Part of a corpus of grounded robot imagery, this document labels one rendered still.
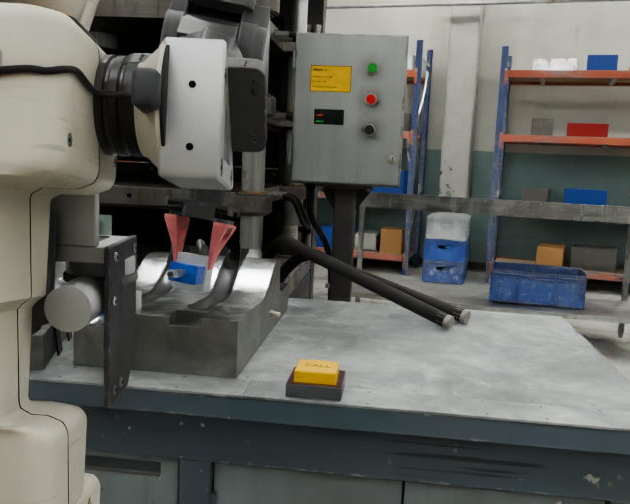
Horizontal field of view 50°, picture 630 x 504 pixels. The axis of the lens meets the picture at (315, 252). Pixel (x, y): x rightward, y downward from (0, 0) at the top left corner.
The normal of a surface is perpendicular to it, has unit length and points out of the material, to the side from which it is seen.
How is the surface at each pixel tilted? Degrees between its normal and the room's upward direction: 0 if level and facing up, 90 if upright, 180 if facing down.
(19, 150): 82
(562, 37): 90
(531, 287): 93
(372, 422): 90
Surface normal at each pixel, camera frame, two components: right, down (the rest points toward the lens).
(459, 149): -0.33, 0.11
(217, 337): -0.11, 0.13
